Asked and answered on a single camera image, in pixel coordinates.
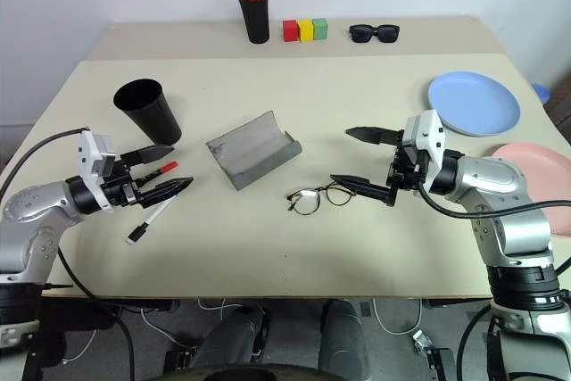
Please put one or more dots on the tortoiseshell eyeglasses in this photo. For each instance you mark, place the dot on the tortoiseshell eyeglasses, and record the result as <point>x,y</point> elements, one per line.
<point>303,203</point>

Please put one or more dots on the black tool holder cup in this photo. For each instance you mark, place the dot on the black tool holder cup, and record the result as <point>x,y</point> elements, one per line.
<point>256,19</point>

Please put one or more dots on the black floor bracket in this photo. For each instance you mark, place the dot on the black floor bracket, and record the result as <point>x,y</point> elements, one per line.
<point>439,365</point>

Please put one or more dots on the small blue round object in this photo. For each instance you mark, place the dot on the small blue round object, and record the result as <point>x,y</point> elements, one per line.
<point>542,92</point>

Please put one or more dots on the black sunglasses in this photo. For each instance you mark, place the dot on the black sunglasses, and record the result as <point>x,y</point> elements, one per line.
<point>362,35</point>

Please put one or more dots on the marker with red cap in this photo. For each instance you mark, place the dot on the marker with red cap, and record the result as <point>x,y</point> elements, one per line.
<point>168,167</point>

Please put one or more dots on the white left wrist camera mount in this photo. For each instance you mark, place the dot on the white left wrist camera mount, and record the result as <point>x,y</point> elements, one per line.
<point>94,153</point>

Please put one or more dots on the yellow block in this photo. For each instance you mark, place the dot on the yellow block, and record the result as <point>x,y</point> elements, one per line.
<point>306,31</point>

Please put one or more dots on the pink plate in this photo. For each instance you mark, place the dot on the pink plate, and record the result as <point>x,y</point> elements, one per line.
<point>535,162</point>

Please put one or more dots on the dark grey rounded shape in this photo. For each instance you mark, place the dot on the dark grey rounded shape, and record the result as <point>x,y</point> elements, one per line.
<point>343,341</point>
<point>232,336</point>

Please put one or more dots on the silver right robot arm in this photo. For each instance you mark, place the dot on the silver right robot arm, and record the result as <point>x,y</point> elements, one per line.
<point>499,184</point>

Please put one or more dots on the white marker with black cap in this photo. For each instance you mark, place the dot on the white marker with black cap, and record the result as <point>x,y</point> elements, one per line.
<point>139,231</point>

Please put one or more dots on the small caster wheel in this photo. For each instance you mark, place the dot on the small caster wheel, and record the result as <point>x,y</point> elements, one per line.
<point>420,340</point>

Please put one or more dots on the dark ribbed panel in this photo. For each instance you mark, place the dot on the dark ribbed panel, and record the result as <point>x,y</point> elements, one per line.
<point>560,109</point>

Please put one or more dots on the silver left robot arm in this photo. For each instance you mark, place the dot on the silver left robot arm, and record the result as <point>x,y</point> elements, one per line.
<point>40,207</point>

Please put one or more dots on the grey cloth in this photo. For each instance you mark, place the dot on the grey cloth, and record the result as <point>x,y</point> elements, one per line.
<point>250,151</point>

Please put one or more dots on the red block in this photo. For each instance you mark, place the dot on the red block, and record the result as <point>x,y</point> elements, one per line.
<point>290,32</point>

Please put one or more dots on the green block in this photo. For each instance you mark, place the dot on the green block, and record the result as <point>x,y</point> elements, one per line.
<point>320,29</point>

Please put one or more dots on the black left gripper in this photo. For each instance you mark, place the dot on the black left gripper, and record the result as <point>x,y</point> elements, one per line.
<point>127,191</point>

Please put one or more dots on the blue plate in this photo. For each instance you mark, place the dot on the blue plate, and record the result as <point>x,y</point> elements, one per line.
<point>473,102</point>

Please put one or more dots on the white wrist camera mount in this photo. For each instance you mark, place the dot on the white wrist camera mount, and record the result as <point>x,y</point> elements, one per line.
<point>428,131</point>
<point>94,153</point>

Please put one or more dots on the empty black plastic cup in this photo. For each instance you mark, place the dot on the empty black plastic cup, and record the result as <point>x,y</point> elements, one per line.
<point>154,118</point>

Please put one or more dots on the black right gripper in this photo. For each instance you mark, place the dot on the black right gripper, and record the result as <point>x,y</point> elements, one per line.
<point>408,171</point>

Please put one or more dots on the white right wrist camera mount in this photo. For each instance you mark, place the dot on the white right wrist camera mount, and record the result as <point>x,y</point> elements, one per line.
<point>428,131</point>

